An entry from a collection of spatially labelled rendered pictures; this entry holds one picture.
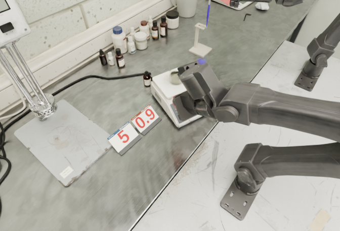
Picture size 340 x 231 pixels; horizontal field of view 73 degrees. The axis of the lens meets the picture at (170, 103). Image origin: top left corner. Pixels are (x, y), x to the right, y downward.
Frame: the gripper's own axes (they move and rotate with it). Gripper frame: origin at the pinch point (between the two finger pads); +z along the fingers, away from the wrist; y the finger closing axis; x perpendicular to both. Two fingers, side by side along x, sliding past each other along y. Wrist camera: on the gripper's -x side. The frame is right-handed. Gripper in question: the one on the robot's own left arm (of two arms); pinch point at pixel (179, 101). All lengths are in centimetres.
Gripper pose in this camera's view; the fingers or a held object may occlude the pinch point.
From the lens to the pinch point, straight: 70.1
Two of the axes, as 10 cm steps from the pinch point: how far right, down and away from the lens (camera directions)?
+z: -4.0, -0.7, 9.1
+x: 3.3, 9.2, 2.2
